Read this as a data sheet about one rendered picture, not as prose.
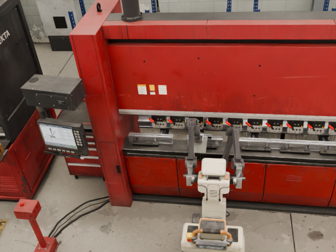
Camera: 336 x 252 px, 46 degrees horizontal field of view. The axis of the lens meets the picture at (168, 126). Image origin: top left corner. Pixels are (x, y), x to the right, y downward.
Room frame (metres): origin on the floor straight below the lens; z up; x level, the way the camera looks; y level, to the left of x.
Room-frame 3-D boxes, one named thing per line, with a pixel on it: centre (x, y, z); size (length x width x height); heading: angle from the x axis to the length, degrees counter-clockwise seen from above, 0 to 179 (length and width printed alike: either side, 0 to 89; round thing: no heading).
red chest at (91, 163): (3.97, 1.06, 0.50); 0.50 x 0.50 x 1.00; 77
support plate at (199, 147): (3.16, -0.30, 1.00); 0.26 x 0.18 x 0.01; 167
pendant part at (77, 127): (2.99, 0.99, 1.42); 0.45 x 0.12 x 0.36; 70
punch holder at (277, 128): (3.13, -1.09, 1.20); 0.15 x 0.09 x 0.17; 77
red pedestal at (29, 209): (2.71, 1.49, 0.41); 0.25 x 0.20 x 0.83; 167
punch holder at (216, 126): (3.26, -0.50, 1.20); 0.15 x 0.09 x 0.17; 77
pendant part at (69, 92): (3.09, 1.01, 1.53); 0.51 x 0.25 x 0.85; 70
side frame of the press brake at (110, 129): (3.69, 0.58, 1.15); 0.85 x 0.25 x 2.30; 167
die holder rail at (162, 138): (3.42, 0.21, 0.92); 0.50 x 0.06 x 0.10; 77
